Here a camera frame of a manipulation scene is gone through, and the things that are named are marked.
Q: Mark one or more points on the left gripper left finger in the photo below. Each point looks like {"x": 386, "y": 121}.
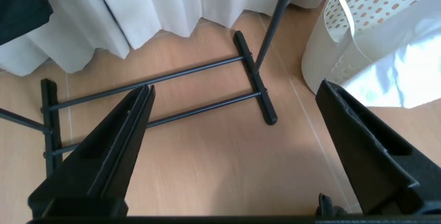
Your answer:
{"x": 103, "y": 169}

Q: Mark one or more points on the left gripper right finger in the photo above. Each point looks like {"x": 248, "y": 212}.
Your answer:
{"x": 389, "y": 169}

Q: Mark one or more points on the white garment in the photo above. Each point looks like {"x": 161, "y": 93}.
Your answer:
{"x": 413, "y": 79}

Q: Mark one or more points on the black shorts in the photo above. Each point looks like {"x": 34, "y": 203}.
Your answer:
{"x": 20, "y": 7}

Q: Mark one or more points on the white laundry basket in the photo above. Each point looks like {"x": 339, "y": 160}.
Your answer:
{"x": 324, "y": 62}

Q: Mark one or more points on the black clothes rack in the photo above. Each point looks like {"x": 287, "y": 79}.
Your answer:
{"x": 256, "y": 79}

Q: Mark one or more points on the beige curtain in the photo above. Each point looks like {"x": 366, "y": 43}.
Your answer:
{"x": 138, "y": 3}

